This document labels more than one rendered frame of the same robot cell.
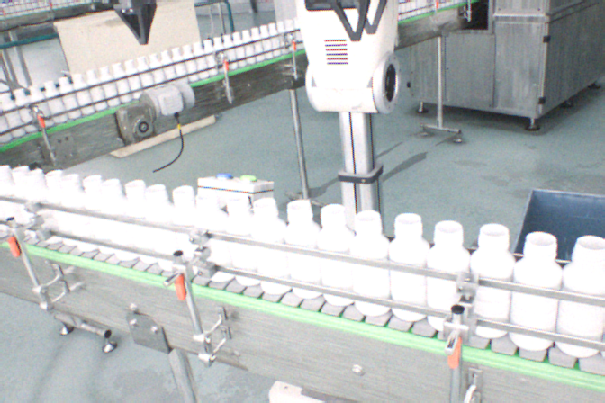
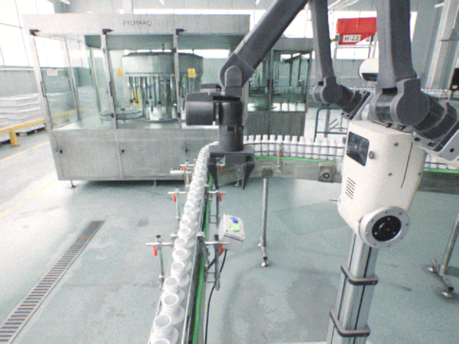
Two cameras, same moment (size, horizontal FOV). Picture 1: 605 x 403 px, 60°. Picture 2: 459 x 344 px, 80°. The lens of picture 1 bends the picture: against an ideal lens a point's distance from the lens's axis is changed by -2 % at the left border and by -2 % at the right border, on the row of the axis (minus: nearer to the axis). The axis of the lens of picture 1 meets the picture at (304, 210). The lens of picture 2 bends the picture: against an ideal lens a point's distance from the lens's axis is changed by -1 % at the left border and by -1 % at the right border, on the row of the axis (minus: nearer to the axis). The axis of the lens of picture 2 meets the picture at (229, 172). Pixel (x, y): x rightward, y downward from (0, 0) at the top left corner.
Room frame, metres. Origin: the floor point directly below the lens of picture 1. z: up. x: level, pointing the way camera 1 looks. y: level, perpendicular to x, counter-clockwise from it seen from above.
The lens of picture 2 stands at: (0.50, -0.64, 1.66)
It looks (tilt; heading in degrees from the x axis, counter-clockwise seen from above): 20 degrees down; 57
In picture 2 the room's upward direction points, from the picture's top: straight up
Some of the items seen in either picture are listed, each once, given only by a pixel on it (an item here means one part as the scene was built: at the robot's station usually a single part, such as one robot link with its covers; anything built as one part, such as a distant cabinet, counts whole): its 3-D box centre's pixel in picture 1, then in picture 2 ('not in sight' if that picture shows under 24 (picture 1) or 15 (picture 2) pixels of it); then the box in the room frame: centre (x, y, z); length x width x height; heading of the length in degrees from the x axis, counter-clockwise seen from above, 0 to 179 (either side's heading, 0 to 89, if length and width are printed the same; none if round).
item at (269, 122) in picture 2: not in sight; (264, 95); (4.76, 4.50, 1.15); 1.63 x 1.62 x 2.30; 59
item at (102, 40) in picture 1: (140, 76); not in sight; (5.12, 1.37, 0.59); 1.10 x 0.62 x 1.18; 131
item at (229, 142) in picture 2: not in sight; (230, 140); (0.84, -0.13, 1.51); 0.10 x 0.07 x 0.07; 149
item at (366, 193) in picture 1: (365, 228); (351, 310); (1.40, -0.17, 0.74); 0.11 x 0.11 x 0.40; 59
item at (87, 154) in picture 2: not in sight; (164, 100); (2.32, 4.37, 1.18); 2.88 x 2.73 x 2.35; 149
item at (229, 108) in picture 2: not in sight; (228, 112); (0.83, -0.12, 1.57); 0.07 x 0.06 x 0.07; 152
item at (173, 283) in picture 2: (371, 264); (173, 306); (0.69, -0.09, 1.08); 0.06 x 0.06 x 0.17
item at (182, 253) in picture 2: (304, 249); (182, 275); (0.75, 0.01, 1.08); 0.06 x 0.06 x 0.17
